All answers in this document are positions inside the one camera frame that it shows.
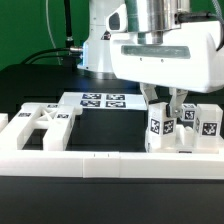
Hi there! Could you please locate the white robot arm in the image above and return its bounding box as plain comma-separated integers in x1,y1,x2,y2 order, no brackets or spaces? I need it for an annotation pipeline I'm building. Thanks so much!
78,0,224,117

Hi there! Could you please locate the white chair seat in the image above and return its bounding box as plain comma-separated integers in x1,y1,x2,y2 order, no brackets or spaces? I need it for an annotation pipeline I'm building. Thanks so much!
145,125,224,154

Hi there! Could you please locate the white chair back frame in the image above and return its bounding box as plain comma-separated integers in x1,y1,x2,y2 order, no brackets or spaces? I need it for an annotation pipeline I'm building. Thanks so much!
0,103,83,151

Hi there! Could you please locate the white sheet with tags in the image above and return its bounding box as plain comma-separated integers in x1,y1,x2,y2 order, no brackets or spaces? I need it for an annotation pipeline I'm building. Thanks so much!
59,92,147,111

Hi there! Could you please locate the white thin cable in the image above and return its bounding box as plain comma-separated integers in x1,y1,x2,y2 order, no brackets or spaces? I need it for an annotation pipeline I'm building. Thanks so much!
45,0,63,66

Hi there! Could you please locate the white block at left edge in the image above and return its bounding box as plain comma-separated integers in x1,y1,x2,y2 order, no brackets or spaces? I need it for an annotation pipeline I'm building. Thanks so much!
0,113,8,132

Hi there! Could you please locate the black vertical cable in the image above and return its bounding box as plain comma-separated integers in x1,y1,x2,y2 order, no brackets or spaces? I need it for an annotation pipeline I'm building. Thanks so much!
63,0,75,51

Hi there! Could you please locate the black cable thick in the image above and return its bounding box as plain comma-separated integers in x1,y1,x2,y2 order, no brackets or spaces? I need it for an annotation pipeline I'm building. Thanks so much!
20,46,84,66

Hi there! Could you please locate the white U-shaped obstacle fence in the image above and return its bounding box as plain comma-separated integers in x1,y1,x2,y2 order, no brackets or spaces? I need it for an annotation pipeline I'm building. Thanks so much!
0,118,224,181

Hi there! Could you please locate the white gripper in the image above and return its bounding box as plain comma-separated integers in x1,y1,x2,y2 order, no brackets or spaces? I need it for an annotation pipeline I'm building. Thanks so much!
106,3,224,118

